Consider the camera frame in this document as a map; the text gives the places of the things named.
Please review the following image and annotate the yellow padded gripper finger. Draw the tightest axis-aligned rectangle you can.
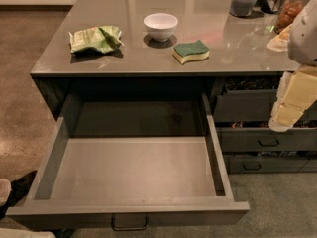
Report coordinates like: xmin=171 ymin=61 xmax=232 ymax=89
xmin=268 ymin=65 xmax=317 ymax=132

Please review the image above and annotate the grey drawer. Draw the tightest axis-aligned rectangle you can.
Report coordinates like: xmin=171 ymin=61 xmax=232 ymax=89
xmin=8 ymin=95 xmax=250 ymax=231
xmin=224 ymin=154 xmax=317 ymax=174
xmin=216 ymin=123 xmax=317 ymax=152
xmin=213 ymin=77 xmax=317 ymax=123

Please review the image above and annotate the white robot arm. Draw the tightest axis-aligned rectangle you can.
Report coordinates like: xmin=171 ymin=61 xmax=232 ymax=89
xmin=268 ymin=0 xmax=317 ymax=132

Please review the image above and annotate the grey right top drawer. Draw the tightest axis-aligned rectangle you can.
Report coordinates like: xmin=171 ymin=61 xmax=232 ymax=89
xmin=213 ymin=77 xmax=317 ymax=123

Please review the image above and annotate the grey right bottom drawer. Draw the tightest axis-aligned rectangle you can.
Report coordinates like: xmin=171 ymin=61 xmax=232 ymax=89
xmin=224 ymin=154 xmax=317 ymax=174

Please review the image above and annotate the grey right middle drawer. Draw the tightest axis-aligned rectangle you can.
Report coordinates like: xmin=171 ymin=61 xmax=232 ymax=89
xmin=216 ymin=123 xmax=317 ymax=152

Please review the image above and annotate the glass jar with snacks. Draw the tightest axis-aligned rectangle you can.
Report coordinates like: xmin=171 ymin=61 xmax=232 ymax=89
xmin=274 ymin=0 xmax=310 ymax=34

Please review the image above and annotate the green and yellow sponge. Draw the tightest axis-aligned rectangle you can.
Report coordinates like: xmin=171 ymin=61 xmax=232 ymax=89
xmin=172 ymin=40 xmax=210 ymax=64

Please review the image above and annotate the white ceramic bowl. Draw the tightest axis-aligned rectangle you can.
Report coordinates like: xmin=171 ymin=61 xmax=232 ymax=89
xmin=144 ymin=13 xmax=178 ymax=42

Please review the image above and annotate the grey kitchen counter cabinet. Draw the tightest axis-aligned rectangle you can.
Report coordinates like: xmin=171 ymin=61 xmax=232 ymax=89
xmin=31 ymin=0 xmax=297 ymax=115

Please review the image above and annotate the crumpled green chip bag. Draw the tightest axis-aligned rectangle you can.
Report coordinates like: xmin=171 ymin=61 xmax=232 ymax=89
xmin=69 ymin=26 xmax=123 ymax=54

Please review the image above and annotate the black shoe lower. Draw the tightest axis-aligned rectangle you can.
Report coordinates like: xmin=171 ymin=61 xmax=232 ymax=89
xmin=52 ymin=229 xmax=74 ymax=238

